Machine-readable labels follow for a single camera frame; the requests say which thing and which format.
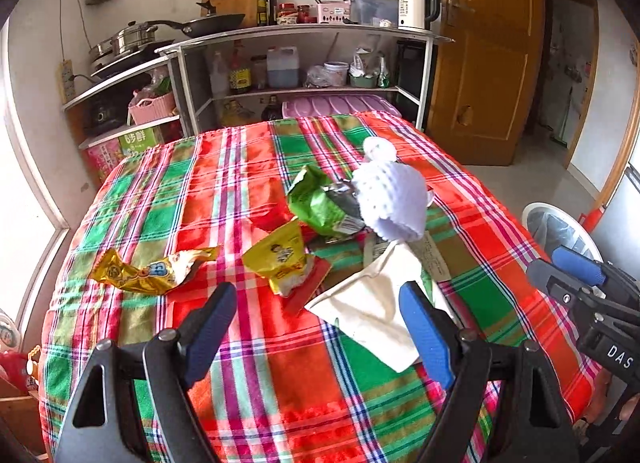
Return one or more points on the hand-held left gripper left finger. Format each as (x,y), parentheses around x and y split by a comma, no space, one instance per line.
(212,328)

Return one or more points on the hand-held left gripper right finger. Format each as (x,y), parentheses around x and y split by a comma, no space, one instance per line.
(427,338)

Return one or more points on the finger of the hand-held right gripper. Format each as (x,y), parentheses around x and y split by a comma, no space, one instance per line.
(565,288)
(580,265)

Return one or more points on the white paper bag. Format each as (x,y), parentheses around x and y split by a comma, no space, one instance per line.
(365,303)

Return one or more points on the printed beige wrapper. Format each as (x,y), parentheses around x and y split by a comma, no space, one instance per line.
(435,258)

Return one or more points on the gold snack wrapper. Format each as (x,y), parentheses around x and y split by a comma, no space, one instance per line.
(140,275)

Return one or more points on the yellow snack packet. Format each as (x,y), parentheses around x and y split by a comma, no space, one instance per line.
(275,255)

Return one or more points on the red wrapper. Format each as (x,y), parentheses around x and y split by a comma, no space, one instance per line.
(312,290)

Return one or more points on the white foam fruit net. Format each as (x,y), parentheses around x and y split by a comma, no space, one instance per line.
(395,193)

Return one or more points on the green snack bag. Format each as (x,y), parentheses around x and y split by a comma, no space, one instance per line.
(315,203)

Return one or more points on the plaid tablecloth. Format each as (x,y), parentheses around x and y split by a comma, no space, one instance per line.
(280,393)

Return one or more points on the green cardboard box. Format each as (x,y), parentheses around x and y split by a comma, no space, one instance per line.
(135,143)

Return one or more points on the wooden door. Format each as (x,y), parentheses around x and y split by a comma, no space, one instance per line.
(485,68)

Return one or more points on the pink plastic basket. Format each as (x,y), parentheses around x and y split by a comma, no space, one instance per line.
(152,110)

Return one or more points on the purple plastic lid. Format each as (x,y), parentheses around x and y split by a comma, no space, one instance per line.
(340,105)

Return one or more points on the clear plastic bottle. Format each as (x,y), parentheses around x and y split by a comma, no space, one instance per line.
(219,75)

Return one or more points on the soy sauce bottle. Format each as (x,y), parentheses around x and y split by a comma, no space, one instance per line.
(240,75)

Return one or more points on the small white shelf unit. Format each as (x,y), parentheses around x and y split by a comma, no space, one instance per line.
(120,83)

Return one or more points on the green bowl with bags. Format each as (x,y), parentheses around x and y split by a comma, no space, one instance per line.
(367,75)

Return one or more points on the white jerry can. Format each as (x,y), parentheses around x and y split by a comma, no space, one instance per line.
(282,68)

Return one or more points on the crumpled plastic bag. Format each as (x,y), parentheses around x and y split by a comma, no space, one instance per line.
(316,77)

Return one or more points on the black induction cooker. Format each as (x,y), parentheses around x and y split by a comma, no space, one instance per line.
(130,62)

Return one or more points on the white plastic tub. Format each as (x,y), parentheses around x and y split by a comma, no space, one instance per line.
(336,74)

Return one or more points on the white power strip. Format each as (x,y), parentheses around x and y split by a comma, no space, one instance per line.
(66,80)

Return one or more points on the steel steamer pot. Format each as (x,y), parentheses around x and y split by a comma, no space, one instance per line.
(127,40)

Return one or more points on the black frying pan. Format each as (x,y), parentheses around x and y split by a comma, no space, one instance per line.
(215,24)

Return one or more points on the large white shelf unit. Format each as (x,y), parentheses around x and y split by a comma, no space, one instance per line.
(300,33)

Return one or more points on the white electric kettle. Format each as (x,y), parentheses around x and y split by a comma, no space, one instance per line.
(412,5)

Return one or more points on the dark glass bottle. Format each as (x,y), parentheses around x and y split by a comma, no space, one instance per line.
(271,8)
(261,10)

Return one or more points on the red lidded jar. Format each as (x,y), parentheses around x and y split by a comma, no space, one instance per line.
(304,14)
(287,14)

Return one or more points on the clear storage box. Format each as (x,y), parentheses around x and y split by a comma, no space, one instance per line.
(372,10)

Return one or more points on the pink utensil holder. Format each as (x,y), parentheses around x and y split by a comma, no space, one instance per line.
(332,13)

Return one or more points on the white window frame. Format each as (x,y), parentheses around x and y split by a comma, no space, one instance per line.
(35,178)

